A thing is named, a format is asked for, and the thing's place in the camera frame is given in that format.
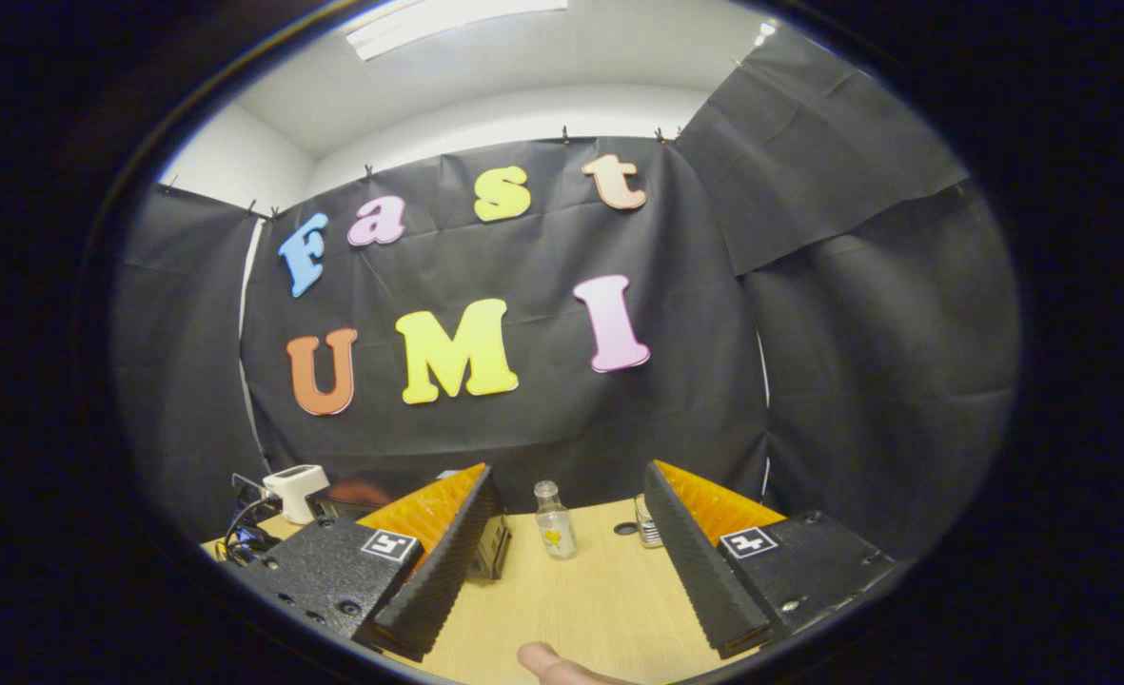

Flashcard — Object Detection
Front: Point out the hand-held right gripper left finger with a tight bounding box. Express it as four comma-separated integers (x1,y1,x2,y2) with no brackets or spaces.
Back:
236,462,504,663

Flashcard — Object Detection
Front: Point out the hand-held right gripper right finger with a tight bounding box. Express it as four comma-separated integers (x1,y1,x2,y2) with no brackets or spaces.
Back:
641,460,897,662

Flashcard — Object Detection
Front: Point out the black electric oven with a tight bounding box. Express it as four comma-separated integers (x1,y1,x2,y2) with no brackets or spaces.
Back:
305,471,513,582

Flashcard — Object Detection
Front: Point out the white toaster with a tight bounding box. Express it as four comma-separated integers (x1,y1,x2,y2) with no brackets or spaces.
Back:
263,464,330,525

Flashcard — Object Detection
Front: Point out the clear glass bottle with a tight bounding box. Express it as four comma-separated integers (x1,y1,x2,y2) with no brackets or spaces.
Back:
534,480,578,560

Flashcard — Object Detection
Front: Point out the large ceiling light panel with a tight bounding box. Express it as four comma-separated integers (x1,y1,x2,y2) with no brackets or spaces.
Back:
345,0,569,61

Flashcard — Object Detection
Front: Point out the glass jar with wire holder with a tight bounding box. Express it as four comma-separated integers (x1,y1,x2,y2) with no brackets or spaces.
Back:
634,493,665,550

